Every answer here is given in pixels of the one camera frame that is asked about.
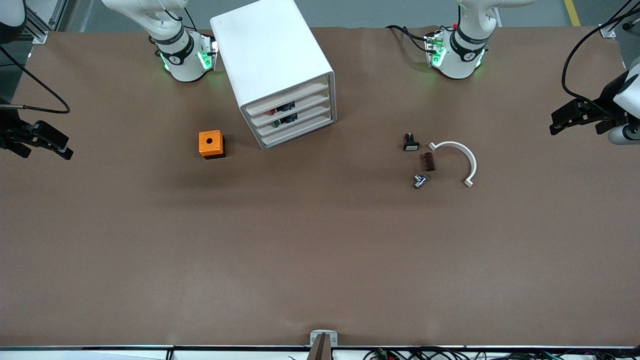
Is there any white curved plastic bracket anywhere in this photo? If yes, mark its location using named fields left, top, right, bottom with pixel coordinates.
left=428, top=141, right=478, bottom=189

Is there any bundle of loose cables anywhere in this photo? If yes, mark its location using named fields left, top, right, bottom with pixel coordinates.
left=364, top=346, right=640, bottom=360

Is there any brown table mat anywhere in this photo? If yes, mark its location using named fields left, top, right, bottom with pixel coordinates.
left=0, top=26, right=640, bottom=347

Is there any orange button enclosure box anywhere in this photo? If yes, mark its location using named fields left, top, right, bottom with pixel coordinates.
left=198, top=130, right=226, bottom=160

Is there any white drawer cabinet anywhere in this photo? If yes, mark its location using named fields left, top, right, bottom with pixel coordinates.
left=210, top=0, right=337, bottom=151

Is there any white table edge rail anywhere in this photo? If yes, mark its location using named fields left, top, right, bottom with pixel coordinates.
left=0, top=345, right=640, bottom=360

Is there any grey table edge bracket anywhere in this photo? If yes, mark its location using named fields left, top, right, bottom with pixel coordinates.
left=307, top=329, right=339, bottom=360

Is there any aluminium frame profile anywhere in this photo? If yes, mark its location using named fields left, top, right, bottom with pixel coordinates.
left=600, top=0, right=640, bottom=39
left=22, top=0, right=68, bottom=45

